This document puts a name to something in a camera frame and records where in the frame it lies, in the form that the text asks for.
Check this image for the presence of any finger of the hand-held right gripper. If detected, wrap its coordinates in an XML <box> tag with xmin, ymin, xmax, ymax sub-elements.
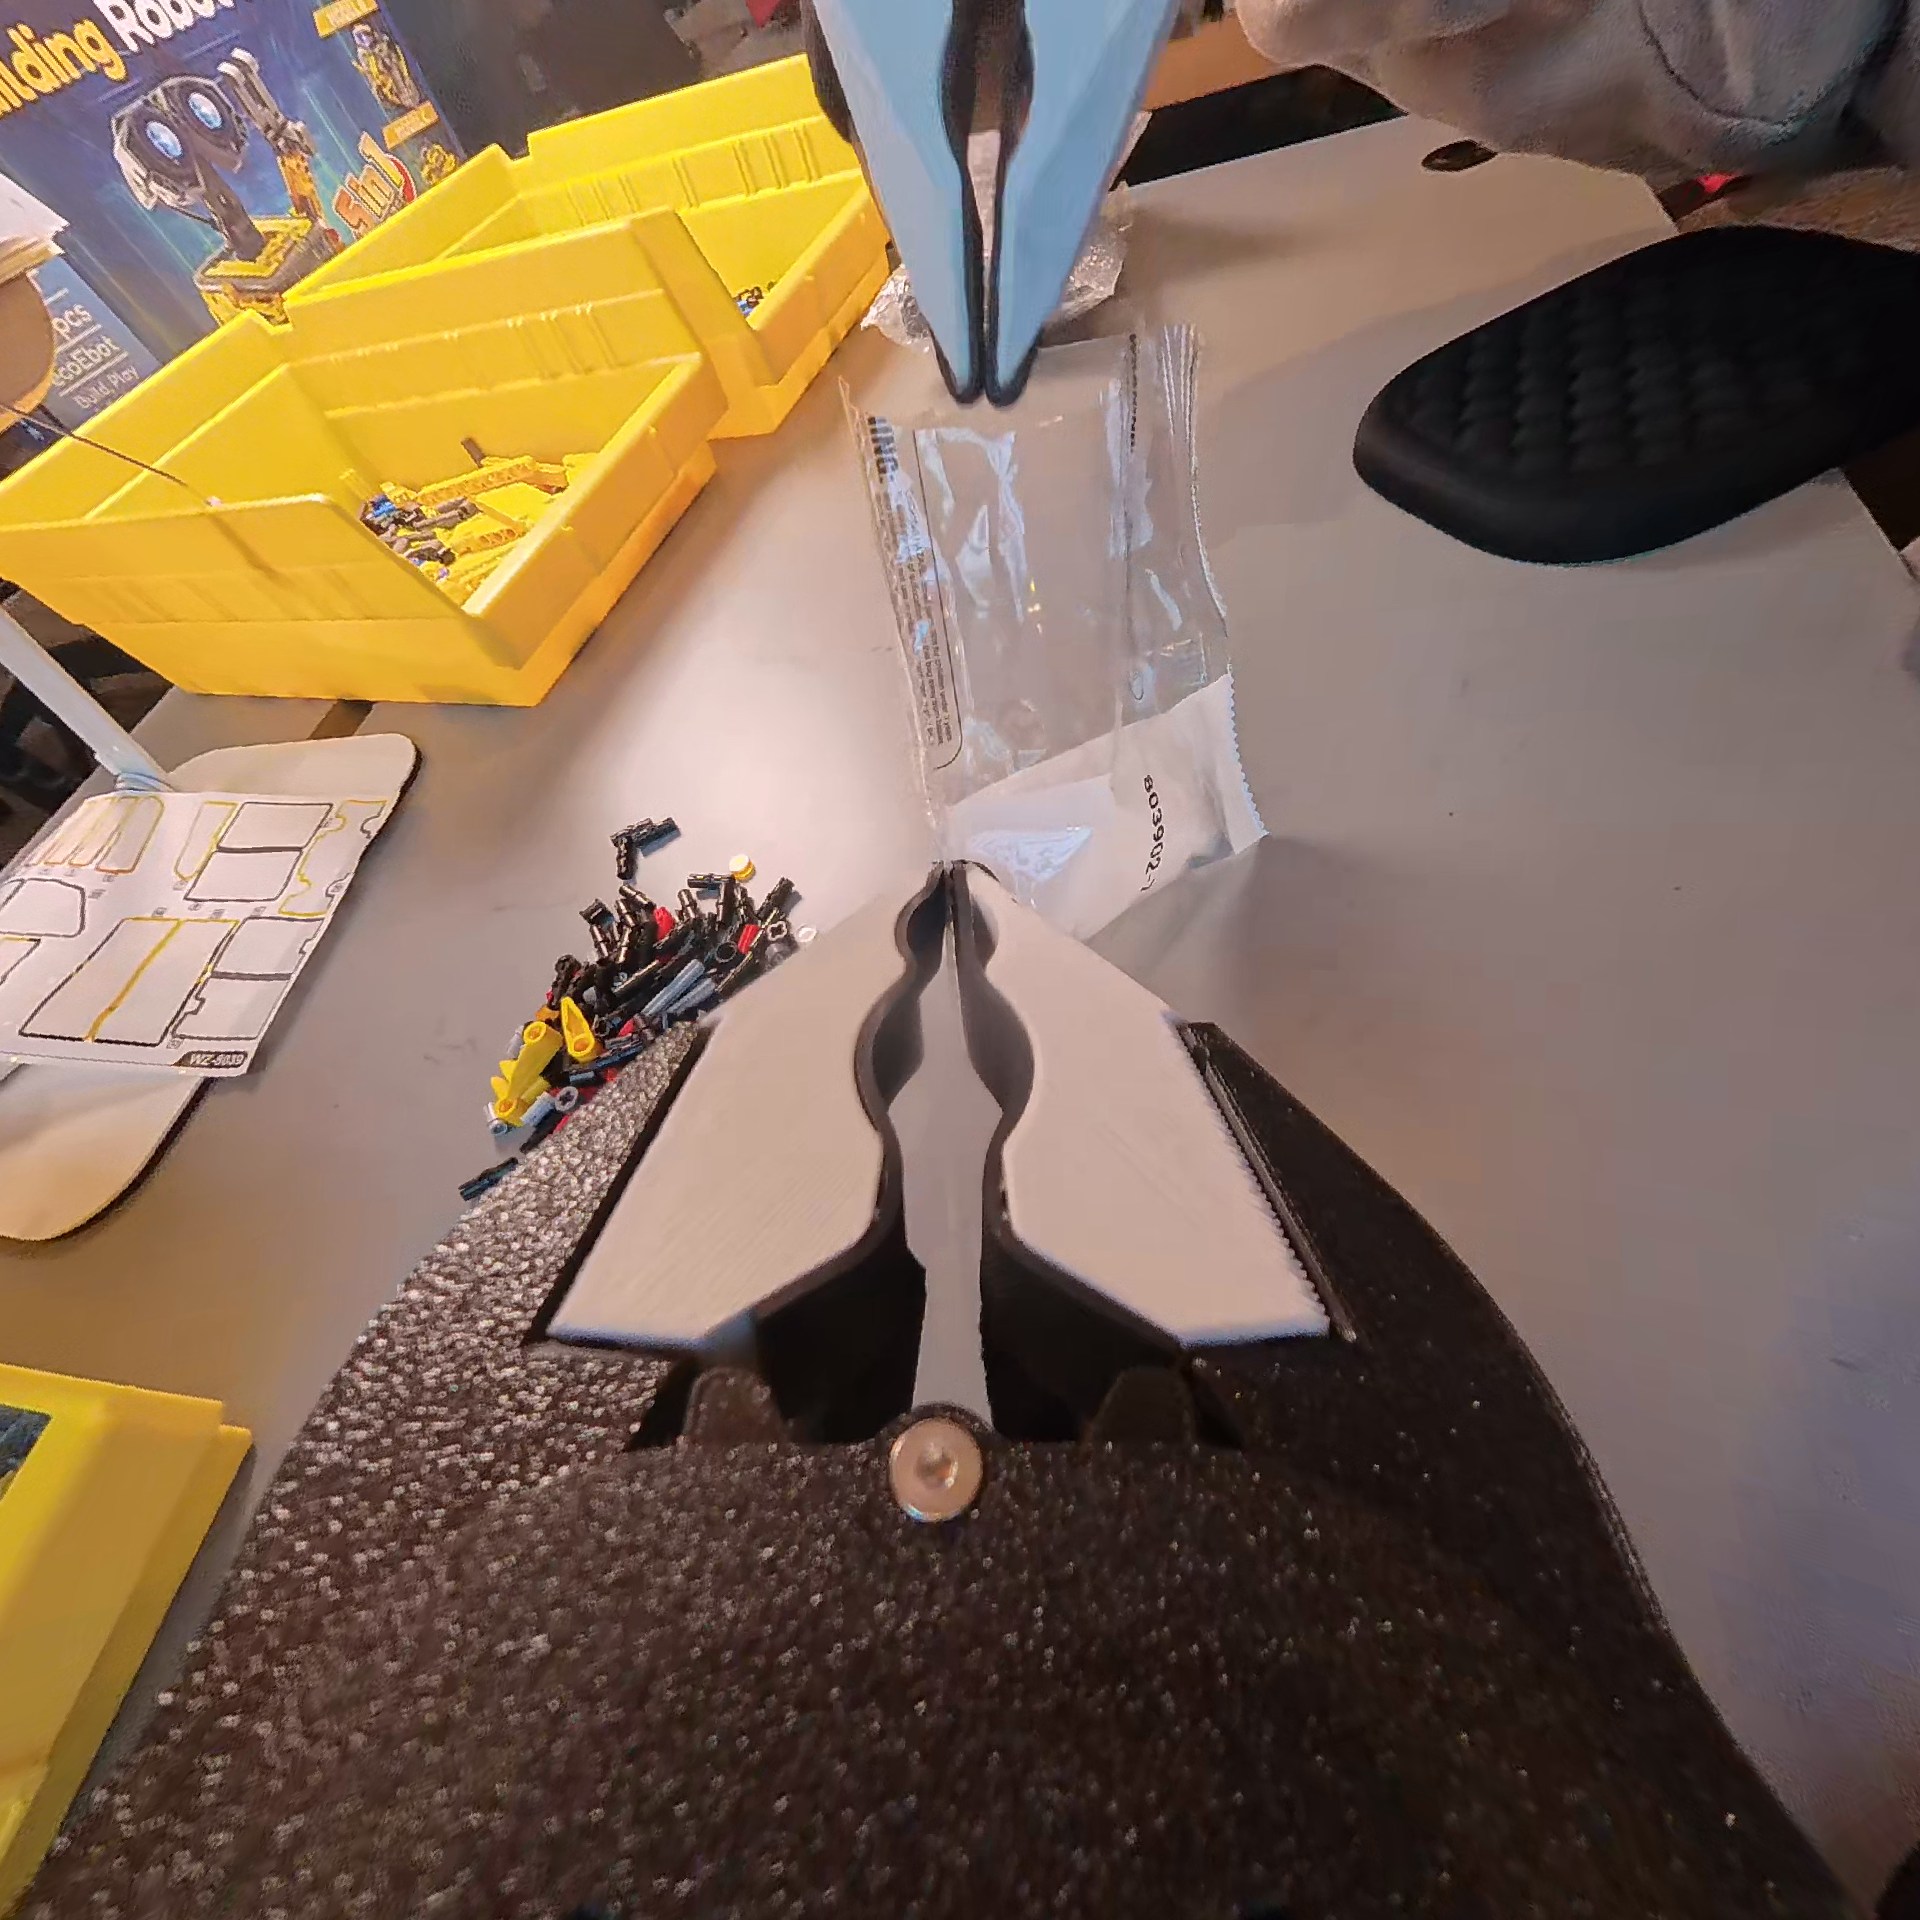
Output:
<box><xmin>985</xmin><ymin>0</ymin><xmax>1193</xmax><ymax>404</ymax></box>
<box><xmin>799</xmin><ymin>0</ymin><xmax>998</xmax><ymax>407</ymax></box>

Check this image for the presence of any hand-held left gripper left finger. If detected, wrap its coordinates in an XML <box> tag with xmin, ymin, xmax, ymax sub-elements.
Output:
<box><xmin>545</xmin><ymin>867</ymin><xmax>963</xmax><ymax>1358</ymax></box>

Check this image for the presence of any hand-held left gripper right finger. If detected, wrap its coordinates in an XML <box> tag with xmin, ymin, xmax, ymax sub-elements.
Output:
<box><xmin>954</xmin><ymin>867</ymin><xmax>1338</xmax><ymax>1352</ymax></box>

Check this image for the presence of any pile of mixed small plastic parts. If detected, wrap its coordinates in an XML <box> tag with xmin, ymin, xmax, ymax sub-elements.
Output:
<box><xmin>458</xmin><ymin>818</ymin><xmax>817</xmax><ymax>1204</ymax></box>

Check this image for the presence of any clear plastic bag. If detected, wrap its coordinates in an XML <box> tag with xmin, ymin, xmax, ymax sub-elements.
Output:
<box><xmin>841</xmin><ymin>316</ymin><xmax>1271</xmax><ymax>950</ymax></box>

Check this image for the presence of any person's right forearm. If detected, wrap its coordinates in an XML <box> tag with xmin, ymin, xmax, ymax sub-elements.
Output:
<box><xmin>1232</xmin><ymin>0</ymin><xmax>1920</xmax><ymax>187</ymax></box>

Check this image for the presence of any grey desk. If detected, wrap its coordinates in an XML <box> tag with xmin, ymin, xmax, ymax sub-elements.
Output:
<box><xmin>0</xmin><ymin>121</ymin><xmax>1920</xmax><ymax>1920</ymax></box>

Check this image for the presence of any yellow storage bin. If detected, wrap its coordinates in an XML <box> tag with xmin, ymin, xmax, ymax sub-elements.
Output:
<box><xmin>0</xmin><ymin>227</ymin><xmax>722</xmax><ymax>709</ymax></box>
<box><xmin>301</xmin><ymin>55</ymin><xmax>894</xmax><ymax>441</ymax></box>

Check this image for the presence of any black armrest pad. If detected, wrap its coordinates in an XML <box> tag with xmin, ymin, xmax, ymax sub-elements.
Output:
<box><xmin>1351</xmin><ymin>227</ymin><xmax>1920</xmax><ymax>573</ymax></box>

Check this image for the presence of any robot kit box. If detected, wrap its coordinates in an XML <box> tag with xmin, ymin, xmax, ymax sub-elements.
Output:
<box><xmin>0</xmin><ymin>0</ymin><xmax>482</xmax><ymax>338</ymax></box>

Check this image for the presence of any yellow flat box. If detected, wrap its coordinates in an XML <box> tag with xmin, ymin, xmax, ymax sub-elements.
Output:
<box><xmin>0</xmin><ymin>1367</ymin><xmax>259</xmax><ymax>1899</ymax></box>

